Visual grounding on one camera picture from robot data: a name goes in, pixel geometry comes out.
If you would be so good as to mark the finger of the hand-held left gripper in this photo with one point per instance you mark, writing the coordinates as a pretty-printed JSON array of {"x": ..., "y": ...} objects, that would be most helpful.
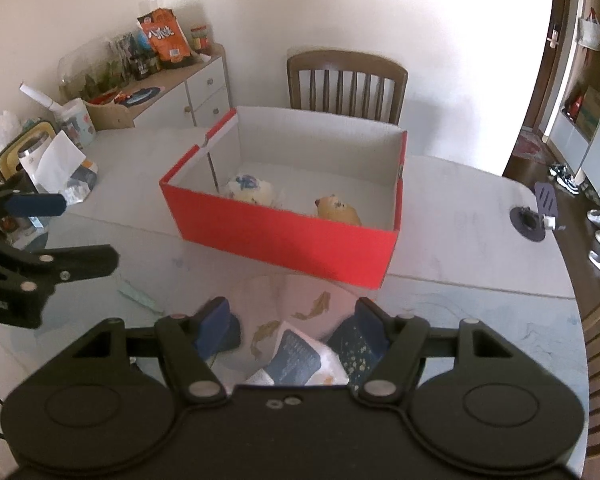
[
  {"x": 35, "y": 205},
  {"x": 80, "y": 261}
]

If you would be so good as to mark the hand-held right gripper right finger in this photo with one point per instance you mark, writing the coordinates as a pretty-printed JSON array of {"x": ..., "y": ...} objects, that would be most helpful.
[{"x": 371, "y": 327}]

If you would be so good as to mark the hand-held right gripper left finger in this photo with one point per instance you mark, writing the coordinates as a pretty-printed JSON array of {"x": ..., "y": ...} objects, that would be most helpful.
[{"x": 214, "y": 325}]

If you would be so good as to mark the mint green stick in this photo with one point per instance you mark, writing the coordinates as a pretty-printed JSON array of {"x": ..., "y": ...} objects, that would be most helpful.
[{"x": 140, "y": 297}]

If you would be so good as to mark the white dark-blue packet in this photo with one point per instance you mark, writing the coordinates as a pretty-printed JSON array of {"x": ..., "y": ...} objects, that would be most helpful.
[{"x": 297, "y": 355}]

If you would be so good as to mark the red cardboard box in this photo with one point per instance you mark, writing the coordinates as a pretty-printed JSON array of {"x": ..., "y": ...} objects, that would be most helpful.
[{"x": 280, "y": 240}]

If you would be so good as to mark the white paper sheet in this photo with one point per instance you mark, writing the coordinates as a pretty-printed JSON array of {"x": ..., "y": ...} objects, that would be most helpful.
[{"x": 60, "y": 160}]

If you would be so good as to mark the white mug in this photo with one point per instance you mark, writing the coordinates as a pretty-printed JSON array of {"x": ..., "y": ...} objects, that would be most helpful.
[{"x": 30, "y": 152}]

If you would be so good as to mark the clear packet dark contents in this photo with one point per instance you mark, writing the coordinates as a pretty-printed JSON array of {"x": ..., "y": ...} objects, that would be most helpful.
[{"x": 82, "y": 180}]

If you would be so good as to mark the yellow-rimmed black tray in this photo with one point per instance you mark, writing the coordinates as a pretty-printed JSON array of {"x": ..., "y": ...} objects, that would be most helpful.
[{"x": 7, "y": 152}]

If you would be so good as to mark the white plastic bag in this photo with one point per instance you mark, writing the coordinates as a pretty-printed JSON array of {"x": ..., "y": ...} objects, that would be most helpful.
[{"x": 0, "y": 127}]

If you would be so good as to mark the white paper roll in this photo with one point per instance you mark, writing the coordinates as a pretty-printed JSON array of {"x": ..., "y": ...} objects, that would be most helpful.
[{"x": 40, "y": 96}]

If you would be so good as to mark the beige cardboard tray box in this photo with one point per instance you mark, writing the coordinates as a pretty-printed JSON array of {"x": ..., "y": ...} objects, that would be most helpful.
[{"x": 105, "y": 115}]

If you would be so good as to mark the white bun blue print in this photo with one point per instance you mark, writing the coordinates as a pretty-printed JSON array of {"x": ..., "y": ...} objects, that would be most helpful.
[{"x": 250, "y": 187}]

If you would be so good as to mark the glass fish tank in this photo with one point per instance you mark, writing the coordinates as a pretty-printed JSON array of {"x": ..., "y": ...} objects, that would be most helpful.
[{"x": 87, "y": 70}]

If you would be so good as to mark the blue oval plate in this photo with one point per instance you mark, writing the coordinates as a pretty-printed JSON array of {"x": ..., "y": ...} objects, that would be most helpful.
[{"x": 142, "y": 95}]

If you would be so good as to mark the dark bottle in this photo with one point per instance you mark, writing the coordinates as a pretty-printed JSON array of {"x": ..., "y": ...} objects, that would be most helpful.
[{"x": 140, "y": 62}]

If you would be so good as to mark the black round desk grommet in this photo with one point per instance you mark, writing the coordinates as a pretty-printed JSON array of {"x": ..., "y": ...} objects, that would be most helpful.
[{"x": 522, "y": 225}]

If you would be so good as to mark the white sideboard cabinet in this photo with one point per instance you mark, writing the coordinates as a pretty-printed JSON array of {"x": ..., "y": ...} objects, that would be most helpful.
[{"x": 205, "y": 85}]

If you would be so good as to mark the orange snack bag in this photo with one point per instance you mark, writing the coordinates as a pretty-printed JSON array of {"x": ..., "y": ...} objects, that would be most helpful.
[{"x": 167, "y": 37}]

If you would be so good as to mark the jar with red label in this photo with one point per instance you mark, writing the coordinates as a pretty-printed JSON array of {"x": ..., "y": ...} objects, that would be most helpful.
[{"x": 200, "y": 37}]

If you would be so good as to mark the red rug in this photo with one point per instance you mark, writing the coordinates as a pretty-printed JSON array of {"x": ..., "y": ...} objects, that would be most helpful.
[{"x": 527, "y": 145}]

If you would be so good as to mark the black white sneaker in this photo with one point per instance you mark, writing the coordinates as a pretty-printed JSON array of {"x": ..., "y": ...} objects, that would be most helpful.
[{"x": 567, "y": 176}]

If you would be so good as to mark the cardboard carton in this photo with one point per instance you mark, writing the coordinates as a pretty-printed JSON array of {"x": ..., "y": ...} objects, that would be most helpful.
[{"x": 592, "y": 110}]

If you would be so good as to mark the hanging tote bag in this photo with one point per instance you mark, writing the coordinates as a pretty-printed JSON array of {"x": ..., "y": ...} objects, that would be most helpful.
[{"x": 592, "y": 32}]

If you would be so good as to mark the white wall cabinet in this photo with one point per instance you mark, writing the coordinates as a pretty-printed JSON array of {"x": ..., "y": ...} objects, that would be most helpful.
[{"x": 572, "y": 132}]

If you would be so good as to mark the dark wooden door frame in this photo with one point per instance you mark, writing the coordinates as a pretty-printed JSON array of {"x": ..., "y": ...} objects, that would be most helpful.
[{"x": 545, "y": 85}]

